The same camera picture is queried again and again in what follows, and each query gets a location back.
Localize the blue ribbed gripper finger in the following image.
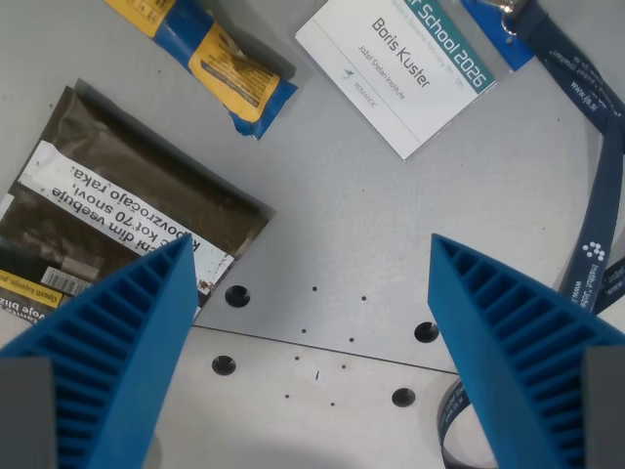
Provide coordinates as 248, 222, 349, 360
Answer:
0, 236, 201, 469
426, 233, 625, 469

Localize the blue and yellow rolled bag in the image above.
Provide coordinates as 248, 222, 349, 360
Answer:
104, 0, 300, 140

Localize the brown tobacco pouch with warning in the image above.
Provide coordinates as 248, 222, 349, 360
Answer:
0, 79, 277, 335

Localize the white name badge card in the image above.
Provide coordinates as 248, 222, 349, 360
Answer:
294, 0, 500, 162

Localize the dark blue printed lanyard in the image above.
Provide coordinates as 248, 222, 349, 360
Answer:
437, 0, 625, 469

